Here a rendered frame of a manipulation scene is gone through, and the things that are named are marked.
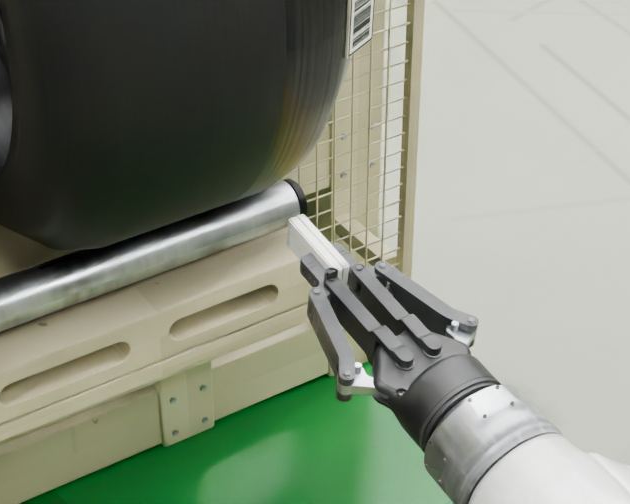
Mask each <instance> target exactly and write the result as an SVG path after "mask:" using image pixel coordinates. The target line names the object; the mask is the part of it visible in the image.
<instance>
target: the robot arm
mask: <svg viewBox="0 0 630 504"><path fill-rule="evenodd" d="M286 245H287V247H288V248H289V249H290V250H291V251H292V252H293V253H294V255H295V256H296V257H297V258H298V259H299V260H300V273H301V275H302V276H303V277H304V278H305V279H306V280H307V281H308V283H309V284H310V285H311V286H312V287H313V288H311V289H310V290H309V295H308V305H307V317H308V319H309V321H310V323H311V325H312V327H313V330H314V332H315V334H316V336H317V338H318V340H319V342H320V345H321V347H322V349H323V351H324V353H325V355H326V358H327V360H328V362H329V364H330V366H331V368H332V370H333V373H334V375H335V377H336V397H337V399H338V400H340V401H342V402H348V401H350V400H351V399H352V394H358V395H372V396H373V398H374V399H375V400H376V401H377V402H378V403H379V404H382V405H384V406H386V407H388V408H389V409H391V410H392V411H393V413H394V414H395V416H396V418H397V420H398V421H399V423H400V425H401V426H402V427H403V429H404V430H405V431H406V432H407V433H408V435H409V436H410V437H411V438H412V439H413V440H414V442H415V443H416V444H417V445H418V446H419V447H420V449H421V450H422V451H423V452H424V453H425V454H424V466H425V468H426V470H427V472H428V473H429V474H430V476H431V477H432V478H433V479H434V480H435V482H436V483H437V484H438V485H439V486H440V488H441V489H442V490H443V491H444V492H445V494H446V495H447V496H448V497H449V498H450V499H451V501H452V502H453V503H454V504H630V466H629V465H624V464H621V463H618V462H615V461H613V460H610V459H608V458H606V457H604V456H602V455H600V454H598V453H588V454H587V453H585V452H583V451H581V450H580V449H578V448H577V447H575V446H574V445H573V444H572V443H570V442H569V441H568V440H567V439H566V438H565V437H564V436H563V435H562V433H561V431H560V430H559V429H558V428H557V427H556V426H555V425H554V424H552V423H550V422H549V420H548V419H547V418H546V417H545V416H544V415H543V414H542V413H541V412H540V411H539V410H538V409H537V408H536V407H535V406H534V404H533V403H532V402H531V401H530V400H529V399H528V398H527V397H526V396H525V395H524V394H523V393H522V392H521V391H520V390H519V389H518V388H516V387H514V386H511V385H502V384H501V383H500V382H499V381H498V380H497V379H496V378H495V377H494V376H493V375H492V374H491V373H490V372H489V371H488V369H487V368H486V367H485V366H484V365H483V364H482V363H481V362H480V361H479V360H478V359H477V358H476V357H474V356H472V355H471V351H470V349H469V348H470V347H472V346H473V345H474V342H475V337H476V333H477V328H478V323H479V320H478V318H477V317H475V316H473V315H470V314H468V313H465V312H462V311H459V310H456V309H454V308H452V307H451V306H449V305H448V304H446V303H445V302H443V301H442V300H441V299H439V298H438V297H436V296H435V295H433V294H432V293H430V292H429V291H428V290H426V289H425V288H423V287H422V286H420V285H419V284H418V283H416V282H415V281H413V280H412V279H410V278H409V277H407V276H406V275H405V274H403V273H402V272H400V271H399V270H397V269H396V268H394V267H393V266H392V265H390V264H389V263H387V262H385V261H378V262H377V263H376V264H375V266H370V267H366V266H365V265H363V264H360V263H358V262H357V261H356V260H355V259H354V258H353V257H352V256H351V255H350V254H349V253H348V251H347V250H346V249H345V248H344V247H343V246H342V245H340V244H338V243H334V244H330V243H329V241H328V240H327V239H326V238H325V237H324V236H323V235H322V234H321V233H320V232H319V230H318V229H317V228H316V227H315V226H314V225H313V224H312V223H311V222H310V220H309V219H308V218H307V217H306V216H305V215H304V214H301V215H298V216H297V217H293V218H290V219H289V220H288V231H287V243H286ZM388 282H389V283H388ZM390 283H391V284H390ZM347 285H348V286H349V289H348V288H347ZM340 324H341V325H340ZM341 326H342V327H343V328H344V329H345V330H346V331H347V332H348V334H349V335H350V336H351V337H352V338H353V339H354V341H355V342H356V343H357V344H358V345H359V346H360V347H361V349H362V350H363V351H364V352H365V353H366V356H367V359H368V361H369V363H370V364H371V365H372V366H373V370H372V377H370V376H368V375H367V374H366V373H365V370H364V369H363V368H362V364H361V363H359V362H356V363H355V357H354V353H353V350H352V348H351V346H350V344H349V342H348V340H347V338H346V336H345V334H344V332H343V330H342V327H341Z"/></svg>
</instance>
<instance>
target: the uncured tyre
mask: <svg viewBox="0 0 630 504"><path fill-rule="evenodd" d="M347 6H348V0H0V225H1V226H3V227H5V228H8V229H10V230H12V231H14V232H16V233H18V234H21V235H23V236H25V237H27V238H29V239H31V240H33V241H36V242H38V243H40V244H42V245H44V246H46V247H49V248H51V249H55V250H79V249H97V248H103V247H106V246H109V245H112V244H114V243H117V242H120V241H123V240H126V239H129V238H132V237H134V236H137V235H140V234H143V233H146V232H149V231H152V230H154V229H157V228H160V227H163V226H166V225H169V224H172V223H174V222H177V221H180V220H183V219H186V218H189V217H192V216H194V215H197V214H200V213H203V212H206V211H209V210H212V209H214V208H217V207H220V206H223V205H226V204H229V203H232V202H234V201H237V200H240V199H243V198H246V197H249V196H252V195H254V194H257V193H260V192H262V191H264V190H266V189H267V188H269V187H270V186H272V185H273V184H275V183H276V182H277V181H279V180H280V179H281V178H283V177H284V176H285V175H287V174H288V173H289V172H291V171H292V170H294V169H295V168H296V167H297V166H299V165H300V164H301V163H302V162H303V161H304V160H305V159H306V158H307V156H308V155H309V154H310V153H311V151H312V150H313V149H314V147H315V146H316V144H317V142H318V141H319V139H320V137H321V135H322V133H323V131H324V129H325V126H326V124H327V122H328V119H329V117H330V114H331V112H332V109H333V107H334V104H335V102H336V99H337V97H338V94H339V92H340V89H341V87H342V84H343V82H344V79H345V76H346V73H347V70H348V66H349V63H350V59H351V57H349V58H348V59H345V46H346V26H347Z"/></svg>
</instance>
